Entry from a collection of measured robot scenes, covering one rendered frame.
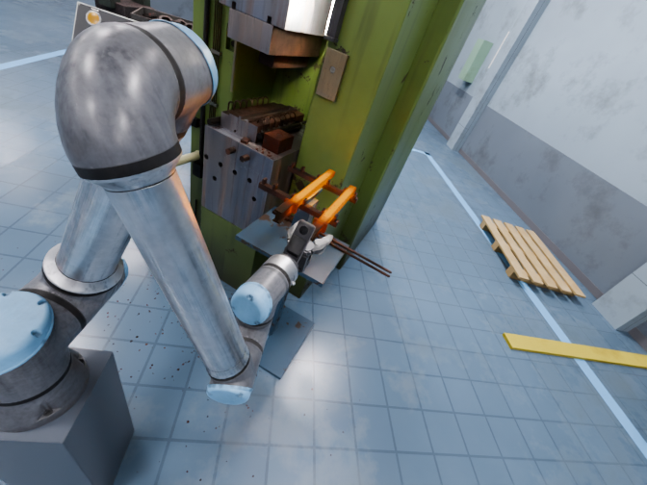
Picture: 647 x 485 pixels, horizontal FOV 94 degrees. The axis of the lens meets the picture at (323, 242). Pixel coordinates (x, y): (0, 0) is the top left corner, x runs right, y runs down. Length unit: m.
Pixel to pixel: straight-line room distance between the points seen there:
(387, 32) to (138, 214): 1.08
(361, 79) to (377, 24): 0.18
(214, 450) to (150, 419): 0.29
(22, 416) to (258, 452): 0.88
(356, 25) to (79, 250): 1.12
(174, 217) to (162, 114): 0.12
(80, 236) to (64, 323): 0.22
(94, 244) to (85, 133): 0.37
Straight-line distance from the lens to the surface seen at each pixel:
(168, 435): 1.57
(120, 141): 0.38
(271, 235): 1.27
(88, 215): 0.68
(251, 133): 1.45
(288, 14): 1.31
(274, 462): 1.55
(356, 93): 1.34
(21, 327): 0.81
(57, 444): 0.99
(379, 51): 1.31
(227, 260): 1.83
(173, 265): 0.47
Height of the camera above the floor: 1.49
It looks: 37 degrees down
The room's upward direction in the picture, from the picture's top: 21 degrees clockwise
